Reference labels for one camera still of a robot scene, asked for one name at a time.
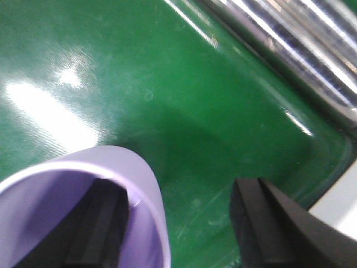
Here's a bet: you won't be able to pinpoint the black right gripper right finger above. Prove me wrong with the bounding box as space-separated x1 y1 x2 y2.
229 178 356 267

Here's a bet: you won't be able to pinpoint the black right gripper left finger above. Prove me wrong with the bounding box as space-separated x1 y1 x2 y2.
16 179 129 267

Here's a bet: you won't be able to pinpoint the purple plastic cup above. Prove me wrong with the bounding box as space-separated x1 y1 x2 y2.
1 146 171 267

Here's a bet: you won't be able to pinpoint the green circular conveyor belt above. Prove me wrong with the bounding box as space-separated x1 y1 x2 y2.
1 1 356 267

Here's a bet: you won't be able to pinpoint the steel conveyor rollers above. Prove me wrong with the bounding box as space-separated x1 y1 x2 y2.
202 1 356 129

